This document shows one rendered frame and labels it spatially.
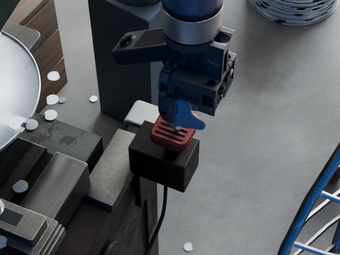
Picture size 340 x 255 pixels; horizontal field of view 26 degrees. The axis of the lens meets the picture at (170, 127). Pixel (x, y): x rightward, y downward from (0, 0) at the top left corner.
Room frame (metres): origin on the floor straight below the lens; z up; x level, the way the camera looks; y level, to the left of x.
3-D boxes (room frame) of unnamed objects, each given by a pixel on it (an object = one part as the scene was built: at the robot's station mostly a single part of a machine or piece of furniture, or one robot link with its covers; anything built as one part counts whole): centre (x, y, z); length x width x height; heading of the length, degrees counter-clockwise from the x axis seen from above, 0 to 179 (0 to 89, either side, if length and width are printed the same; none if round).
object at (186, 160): (0.67, 0.01, 0.62); 0.10 x 0.06 x 0.20; 66
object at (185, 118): (0.63, -0.02, 0.81); 0.06 x 0.03 x 0.09; 66
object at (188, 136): (0.66, -0.01, 0.72); 0.07 x 0.06 x 0.08; 156
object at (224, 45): (0.65, -0.03, 0.91); 0.09 x 0.08 x 0.12; 66
